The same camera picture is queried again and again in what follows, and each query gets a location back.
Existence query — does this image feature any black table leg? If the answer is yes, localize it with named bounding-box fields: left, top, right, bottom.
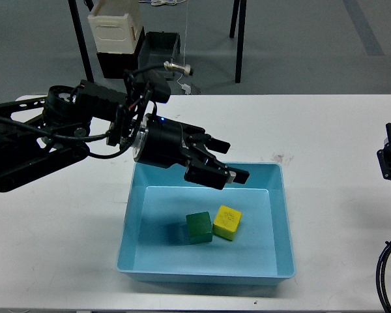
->
left=68, top=0, right=94, bottom=82
left=229, top=0, right=247, bottom=83

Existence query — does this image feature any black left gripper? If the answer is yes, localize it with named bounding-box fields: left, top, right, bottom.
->
left=132, top=113, right=250, bottom=190

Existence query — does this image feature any black box under container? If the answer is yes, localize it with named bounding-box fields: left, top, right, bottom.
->
left=96, top=29, right=145, bottom=79

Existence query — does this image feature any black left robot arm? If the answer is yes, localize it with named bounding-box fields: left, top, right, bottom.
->
left=0, top=66, right=249, bottom=192

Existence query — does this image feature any yellow wooden block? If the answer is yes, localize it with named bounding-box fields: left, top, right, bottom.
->
left=212, top=205, right=242, bottom=241

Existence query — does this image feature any cream plastic container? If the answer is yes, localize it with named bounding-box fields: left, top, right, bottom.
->
left=88, top=0, right=143, bottom=54

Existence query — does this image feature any black table leg right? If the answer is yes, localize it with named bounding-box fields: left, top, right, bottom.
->
left=229, top=0, right=247, bottom=83

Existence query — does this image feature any green wooden block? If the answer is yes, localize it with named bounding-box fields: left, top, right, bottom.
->
left=186, top=211, right=212, bottom=245

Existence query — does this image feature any white hanging cable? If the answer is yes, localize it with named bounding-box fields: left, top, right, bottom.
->
left=177, top=0, right=189, bottom=86

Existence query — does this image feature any black table leg left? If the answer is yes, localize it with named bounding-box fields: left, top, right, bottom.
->
left=68, top=0, right=94, bottom=82

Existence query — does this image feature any white coiled cable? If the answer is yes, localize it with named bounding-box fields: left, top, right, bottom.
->
left=138, top=0, right=186, bottom=7

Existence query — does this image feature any dark grey storage bin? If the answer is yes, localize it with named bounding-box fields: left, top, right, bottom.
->
left=138, top=31, right=181, bottom=69

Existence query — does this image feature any white power adapter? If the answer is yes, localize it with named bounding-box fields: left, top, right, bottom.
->
left=181, top=83, right=192, bottom=95

